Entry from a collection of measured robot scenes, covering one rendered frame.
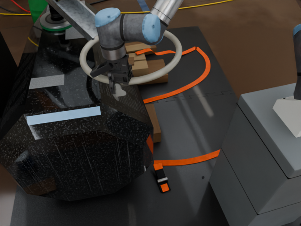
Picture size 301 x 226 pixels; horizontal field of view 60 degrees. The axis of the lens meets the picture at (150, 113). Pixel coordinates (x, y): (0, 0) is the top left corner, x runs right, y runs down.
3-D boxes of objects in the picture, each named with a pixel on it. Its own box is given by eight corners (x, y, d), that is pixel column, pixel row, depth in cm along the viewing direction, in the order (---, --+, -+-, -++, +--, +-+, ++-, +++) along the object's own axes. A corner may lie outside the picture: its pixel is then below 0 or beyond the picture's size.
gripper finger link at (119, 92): (126, 104, 110) (124, 85, 105) (113, 103, 111) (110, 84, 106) (128, 101, 113) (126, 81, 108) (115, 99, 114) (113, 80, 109)
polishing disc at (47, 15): (57, 7, 170) (57, 6, 169) (83, 16, 163) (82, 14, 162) (32, 22, 158) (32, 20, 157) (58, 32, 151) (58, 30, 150)
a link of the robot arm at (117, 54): (96, 49, 95) (105, 36, 101) (99, 61, 98) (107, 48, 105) (120, 51, 93) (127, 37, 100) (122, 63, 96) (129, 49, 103)
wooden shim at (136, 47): (126, 53, 263) (126, 51, 262) (125, 47, 269) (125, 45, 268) (151, 49, 267) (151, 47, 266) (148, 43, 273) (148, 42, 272)
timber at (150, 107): (161, 141, 201) (161, 132, 192) (145, 144, 199) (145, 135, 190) (152, 113, 220) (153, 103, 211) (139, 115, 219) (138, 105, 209)
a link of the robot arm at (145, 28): (162, 17, 95) (129, 17, 97) (156, 10, 83) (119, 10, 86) (161, 44, 96) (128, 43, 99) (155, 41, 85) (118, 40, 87)
